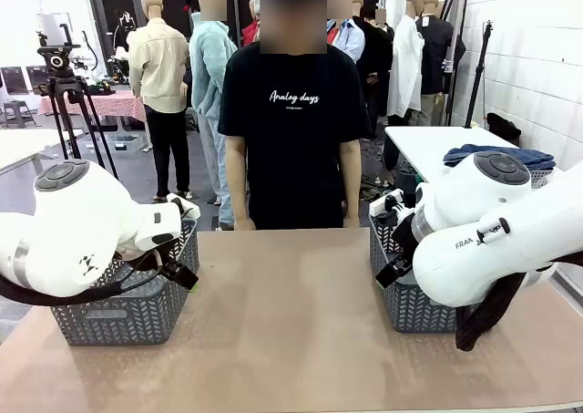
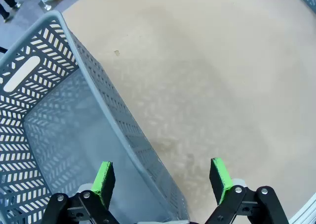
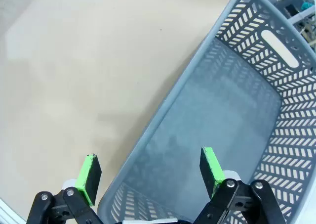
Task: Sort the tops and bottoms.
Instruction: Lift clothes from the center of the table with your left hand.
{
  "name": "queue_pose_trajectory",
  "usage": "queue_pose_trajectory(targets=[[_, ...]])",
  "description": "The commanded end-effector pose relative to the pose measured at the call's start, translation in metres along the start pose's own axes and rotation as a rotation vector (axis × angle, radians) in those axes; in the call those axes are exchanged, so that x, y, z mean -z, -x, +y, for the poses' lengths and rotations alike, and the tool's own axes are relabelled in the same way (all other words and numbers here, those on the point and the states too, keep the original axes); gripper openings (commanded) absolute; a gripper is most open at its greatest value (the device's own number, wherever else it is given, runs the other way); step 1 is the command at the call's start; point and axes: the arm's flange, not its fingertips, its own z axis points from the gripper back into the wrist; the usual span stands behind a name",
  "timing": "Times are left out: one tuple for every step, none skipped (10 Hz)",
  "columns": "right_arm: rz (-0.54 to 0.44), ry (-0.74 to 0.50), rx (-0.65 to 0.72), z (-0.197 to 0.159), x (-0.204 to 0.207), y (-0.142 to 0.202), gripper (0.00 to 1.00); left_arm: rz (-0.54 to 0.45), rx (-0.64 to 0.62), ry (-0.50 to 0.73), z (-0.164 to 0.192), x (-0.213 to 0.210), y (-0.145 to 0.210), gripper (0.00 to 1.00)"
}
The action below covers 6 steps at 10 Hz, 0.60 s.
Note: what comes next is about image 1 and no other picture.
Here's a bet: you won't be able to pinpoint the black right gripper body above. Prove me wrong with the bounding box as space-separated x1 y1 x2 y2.
390 219 418 268

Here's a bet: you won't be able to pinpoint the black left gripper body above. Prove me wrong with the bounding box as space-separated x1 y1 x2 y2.
144 246 177 275

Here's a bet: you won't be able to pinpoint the person's right forearm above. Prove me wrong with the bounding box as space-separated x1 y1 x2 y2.
225 135 251 222

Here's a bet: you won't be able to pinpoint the person's left forearm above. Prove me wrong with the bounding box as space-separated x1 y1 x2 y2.
339 139 363 221

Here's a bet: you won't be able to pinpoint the grey plastic woven basket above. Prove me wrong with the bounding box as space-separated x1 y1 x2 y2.
368 214 459 335
49 216 200 346

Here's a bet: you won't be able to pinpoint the white table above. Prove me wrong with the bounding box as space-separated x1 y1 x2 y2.
0 129 86 176
384 125 566 184

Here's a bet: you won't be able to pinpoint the person in black t-shirt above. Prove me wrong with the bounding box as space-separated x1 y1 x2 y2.
217 0 373 231

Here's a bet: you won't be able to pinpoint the white plastic basket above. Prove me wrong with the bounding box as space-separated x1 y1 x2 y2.
530 166 556 190

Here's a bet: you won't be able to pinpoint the black bag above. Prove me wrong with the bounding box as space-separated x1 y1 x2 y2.
486 111 523 141

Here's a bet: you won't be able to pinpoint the table with red cloth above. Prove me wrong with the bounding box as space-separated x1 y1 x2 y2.
38 88 148 123

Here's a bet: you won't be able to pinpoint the folded dark blue jeans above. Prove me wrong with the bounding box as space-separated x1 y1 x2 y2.
444 143 557 170

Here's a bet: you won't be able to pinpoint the mannequin in white shirt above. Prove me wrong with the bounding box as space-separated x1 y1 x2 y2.
386 0 427 123

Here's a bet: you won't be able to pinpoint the bystander in black clothes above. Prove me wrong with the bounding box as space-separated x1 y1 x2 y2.
359 6 395 140

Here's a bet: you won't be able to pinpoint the black light stand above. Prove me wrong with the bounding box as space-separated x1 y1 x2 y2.
464 19 496 129

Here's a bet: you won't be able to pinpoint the mannequin in black shirt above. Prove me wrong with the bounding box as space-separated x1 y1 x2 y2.
416 0 466 127

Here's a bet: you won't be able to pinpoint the mannequin in teal fleece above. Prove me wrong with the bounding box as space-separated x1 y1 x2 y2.
188 0 239 231

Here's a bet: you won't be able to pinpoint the mannequin in beige jacket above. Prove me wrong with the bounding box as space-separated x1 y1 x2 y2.
127 0 191 203

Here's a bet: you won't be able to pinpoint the grey stool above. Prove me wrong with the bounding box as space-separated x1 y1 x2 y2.
3 100 36 129

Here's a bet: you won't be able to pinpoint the mannequin in red top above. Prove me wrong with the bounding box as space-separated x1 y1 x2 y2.
240 0 261 47

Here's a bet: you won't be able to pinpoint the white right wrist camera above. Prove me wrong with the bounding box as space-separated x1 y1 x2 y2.
368 188 406 219

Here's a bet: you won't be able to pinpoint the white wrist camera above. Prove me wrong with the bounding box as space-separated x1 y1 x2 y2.
368 188 406 219
166 192 201 219

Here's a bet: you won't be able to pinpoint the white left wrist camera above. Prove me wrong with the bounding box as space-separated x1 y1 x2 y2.
166 192 201 219

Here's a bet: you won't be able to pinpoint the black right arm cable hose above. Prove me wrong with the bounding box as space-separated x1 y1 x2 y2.
455 255 583 353

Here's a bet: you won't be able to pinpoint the black camera tripod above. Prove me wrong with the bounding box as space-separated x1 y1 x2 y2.
36 23 119 181

